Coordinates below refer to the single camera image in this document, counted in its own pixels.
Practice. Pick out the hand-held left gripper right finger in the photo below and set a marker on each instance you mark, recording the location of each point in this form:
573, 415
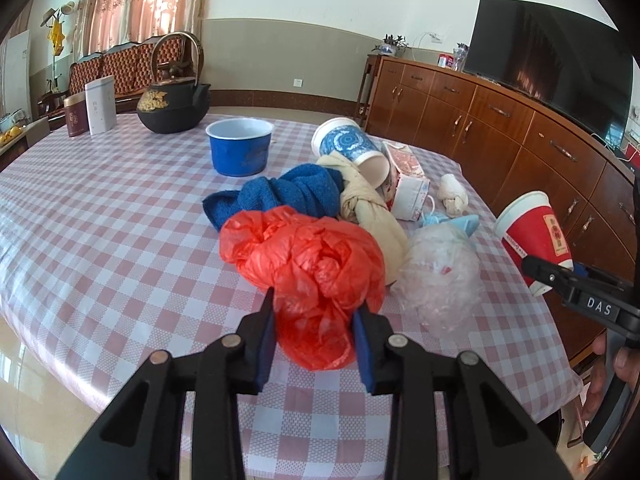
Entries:
362, 352

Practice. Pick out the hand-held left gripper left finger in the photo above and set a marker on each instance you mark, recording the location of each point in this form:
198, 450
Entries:
265, 345

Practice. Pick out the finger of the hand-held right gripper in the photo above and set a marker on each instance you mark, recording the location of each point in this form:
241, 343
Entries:
547, 272
600, 277

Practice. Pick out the red paper cup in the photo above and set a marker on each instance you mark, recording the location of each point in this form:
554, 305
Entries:
535, 230

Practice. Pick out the red plastic bag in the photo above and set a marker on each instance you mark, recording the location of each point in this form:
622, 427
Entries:
305, 270

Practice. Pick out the blue bowl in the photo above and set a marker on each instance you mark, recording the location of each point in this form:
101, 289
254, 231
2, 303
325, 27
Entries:
240, 152

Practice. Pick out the blue patterned paper cup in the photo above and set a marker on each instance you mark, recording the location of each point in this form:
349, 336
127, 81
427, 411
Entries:
345, 142

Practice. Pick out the person's right hand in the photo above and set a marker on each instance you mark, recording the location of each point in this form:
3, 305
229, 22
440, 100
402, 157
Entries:
600, 380

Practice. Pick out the blue face mask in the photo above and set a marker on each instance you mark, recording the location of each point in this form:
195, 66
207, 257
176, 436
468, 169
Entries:
462, 224

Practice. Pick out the clear plastic bag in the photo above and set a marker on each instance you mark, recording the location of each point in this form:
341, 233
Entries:
440, 270

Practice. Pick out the crumpled white tissue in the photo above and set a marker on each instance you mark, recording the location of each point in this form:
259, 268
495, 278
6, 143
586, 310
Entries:
452, 192

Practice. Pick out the beige cloth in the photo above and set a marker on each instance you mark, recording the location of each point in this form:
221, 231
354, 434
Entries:
367, 210

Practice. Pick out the wooden sideboard cabinet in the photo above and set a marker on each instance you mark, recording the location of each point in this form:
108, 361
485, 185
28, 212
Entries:
500, 130

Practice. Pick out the blue towel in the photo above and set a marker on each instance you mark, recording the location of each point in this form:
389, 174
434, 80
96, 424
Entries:
290, 192

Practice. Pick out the red and white carton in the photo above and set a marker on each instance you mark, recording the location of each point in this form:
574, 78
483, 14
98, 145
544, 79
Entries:
407, 175

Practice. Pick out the pink checkered tablecloth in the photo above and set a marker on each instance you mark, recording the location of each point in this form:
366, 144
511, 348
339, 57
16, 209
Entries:
125, 240

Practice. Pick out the black television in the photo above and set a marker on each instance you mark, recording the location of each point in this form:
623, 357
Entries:
550, 55

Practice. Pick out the glass jar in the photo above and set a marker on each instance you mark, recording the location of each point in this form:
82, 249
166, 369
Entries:
461, 57

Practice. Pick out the black iron teapot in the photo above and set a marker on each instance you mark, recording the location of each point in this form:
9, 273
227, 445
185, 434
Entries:
170, 110

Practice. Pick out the potted plant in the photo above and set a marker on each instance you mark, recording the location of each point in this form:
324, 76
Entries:
390, 46

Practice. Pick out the white tin box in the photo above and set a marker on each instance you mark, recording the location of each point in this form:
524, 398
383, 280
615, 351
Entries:
101, 107

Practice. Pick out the maroon tin can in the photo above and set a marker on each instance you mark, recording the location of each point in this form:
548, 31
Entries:
75, 117

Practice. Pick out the wooden sofa bench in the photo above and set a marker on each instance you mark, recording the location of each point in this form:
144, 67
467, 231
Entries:
120, 67

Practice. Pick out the fruit tray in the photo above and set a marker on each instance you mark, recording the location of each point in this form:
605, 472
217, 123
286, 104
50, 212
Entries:
11, 132

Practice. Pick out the embroidered curtain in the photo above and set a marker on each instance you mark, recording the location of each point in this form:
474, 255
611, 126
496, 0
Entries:
145, 0

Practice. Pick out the white refrigerator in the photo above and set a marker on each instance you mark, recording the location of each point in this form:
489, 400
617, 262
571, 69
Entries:
15, 72

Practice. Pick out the coat rack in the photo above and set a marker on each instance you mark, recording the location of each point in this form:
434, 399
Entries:
56, 35

